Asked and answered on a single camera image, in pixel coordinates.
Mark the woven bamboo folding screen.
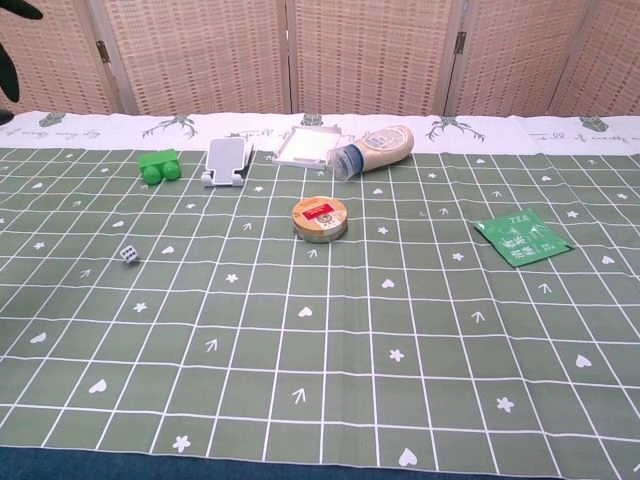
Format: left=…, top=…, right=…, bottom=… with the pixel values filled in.
left=0, top=0, right=640, bottom=122

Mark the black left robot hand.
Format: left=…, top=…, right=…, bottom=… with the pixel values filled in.
left=0, top=0, right=44, bottom=125

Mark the green grid tablecloth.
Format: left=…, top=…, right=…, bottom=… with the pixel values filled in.
left=0, top=112, right=640, bottom=476

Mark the white shallow rectangular tray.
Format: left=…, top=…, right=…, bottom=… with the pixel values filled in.
left=271, top=125, right=344, bottom=168

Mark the white folding phone stand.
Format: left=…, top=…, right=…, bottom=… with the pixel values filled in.
left=200, top=137, right=255, bottom=189

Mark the green toy building block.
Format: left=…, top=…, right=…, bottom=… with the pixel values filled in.
left=137, top=149, right=182, bottom=187

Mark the green tea sachet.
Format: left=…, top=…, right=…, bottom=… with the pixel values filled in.
left=474, top=207, right=576, bottom=268

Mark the beige sauce bottle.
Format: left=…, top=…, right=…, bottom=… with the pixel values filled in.
left=326, top=124, right=416, bottom=181

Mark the round orange-lidded tin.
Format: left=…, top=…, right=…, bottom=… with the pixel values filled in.
left=291, top=196, right=349, bottom=245

